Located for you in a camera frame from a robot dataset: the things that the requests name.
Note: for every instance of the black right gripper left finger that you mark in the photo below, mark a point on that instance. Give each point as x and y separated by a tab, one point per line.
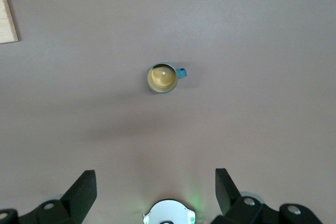
71	205

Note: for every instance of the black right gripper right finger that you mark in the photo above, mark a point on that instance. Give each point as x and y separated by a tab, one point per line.
236	208

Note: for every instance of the brown table cover mat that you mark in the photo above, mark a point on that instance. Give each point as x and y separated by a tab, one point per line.
78	103

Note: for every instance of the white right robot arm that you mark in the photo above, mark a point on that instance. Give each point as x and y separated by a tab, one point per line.
168	212

